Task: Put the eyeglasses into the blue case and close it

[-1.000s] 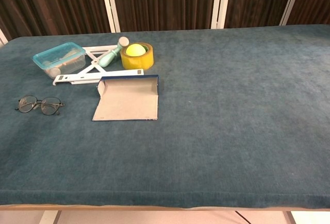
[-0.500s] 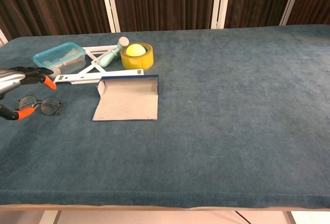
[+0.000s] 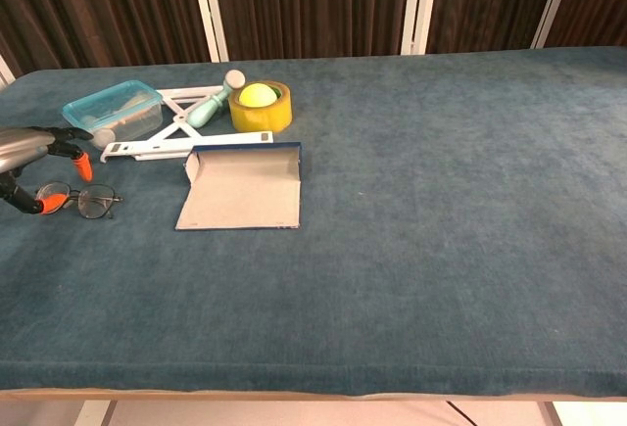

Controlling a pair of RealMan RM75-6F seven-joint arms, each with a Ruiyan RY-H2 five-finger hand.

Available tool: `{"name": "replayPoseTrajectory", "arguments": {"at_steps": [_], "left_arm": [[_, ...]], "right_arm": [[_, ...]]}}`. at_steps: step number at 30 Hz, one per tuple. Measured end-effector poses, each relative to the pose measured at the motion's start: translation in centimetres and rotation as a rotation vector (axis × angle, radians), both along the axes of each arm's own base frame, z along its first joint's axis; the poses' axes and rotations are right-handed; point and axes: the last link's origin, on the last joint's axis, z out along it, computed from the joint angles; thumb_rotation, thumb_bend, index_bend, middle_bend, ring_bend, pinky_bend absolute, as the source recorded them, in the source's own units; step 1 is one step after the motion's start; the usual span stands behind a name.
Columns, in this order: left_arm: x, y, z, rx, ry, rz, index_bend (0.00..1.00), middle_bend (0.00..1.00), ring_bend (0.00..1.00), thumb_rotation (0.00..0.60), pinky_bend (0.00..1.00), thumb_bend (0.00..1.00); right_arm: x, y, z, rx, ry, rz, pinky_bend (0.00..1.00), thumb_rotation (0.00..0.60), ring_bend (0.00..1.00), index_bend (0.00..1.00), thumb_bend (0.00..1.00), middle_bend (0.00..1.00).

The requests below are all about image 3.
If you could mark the white screen post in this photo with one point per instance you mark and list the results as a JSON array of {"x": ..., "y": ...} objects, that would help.
[
  {"x": 419, "y": 5},
  {"x": 553, "y": 5},
  {"x": 210, "y": 10},
  {"x": 4, "y": 71}
]

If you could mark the brown pleated screen panel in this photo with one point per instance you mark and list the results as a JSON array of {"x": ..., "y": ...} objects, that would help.
[
  {"x": 98, "y": 10},
  {"x": 313, "y": 5},
  {"x": 602, "y": 0},
  {"x": 490, "y": 0}
]

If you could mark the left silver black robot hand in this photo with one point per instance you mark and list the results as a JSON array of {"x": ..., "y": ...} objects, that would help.
[{"x": 24, "y": 144}]

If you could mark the black wire-frame eyeglasses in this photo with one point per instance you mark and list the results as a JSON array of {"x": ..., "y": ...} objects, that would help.
[{"x": 113, "y": 198}]

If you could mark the white box with eyeglasses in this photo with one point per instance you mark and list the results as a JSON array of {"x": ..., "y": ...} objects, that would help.
[{"x": 240, "y": 196}]

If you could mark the beige wooden peg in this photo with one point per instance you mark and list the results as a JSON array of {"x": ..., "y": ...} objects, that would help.
[{"x": 134, "y": 112}]

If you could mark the yellow tape roll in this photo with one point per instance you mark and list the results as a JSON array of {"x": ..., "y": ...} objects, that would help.
[{"x": 262, "y": 120}]

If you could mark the clear container with teal rim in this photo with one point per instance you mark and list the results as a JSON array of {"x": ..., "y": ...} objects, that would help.
[{"x": 112, "y": 95}]

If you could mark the yellow green ball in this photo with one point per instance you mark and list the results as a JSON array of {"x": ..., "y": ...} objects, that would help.
[{"x": 257, "y": 94}]

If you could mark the white folding laptop stand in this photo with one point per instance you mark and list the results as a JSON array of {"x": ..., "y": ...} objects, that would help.
[{"x": 171, "y": 139}]

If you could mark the white plastic piece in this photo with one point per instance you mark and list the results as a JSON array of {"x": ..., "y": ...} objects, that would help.
[{"x": 103, "y": 138}]

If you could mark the blue table cloth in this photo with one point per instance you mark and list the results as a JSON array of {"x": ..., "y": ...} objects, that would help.
[{"x": 416, "y": 225}]

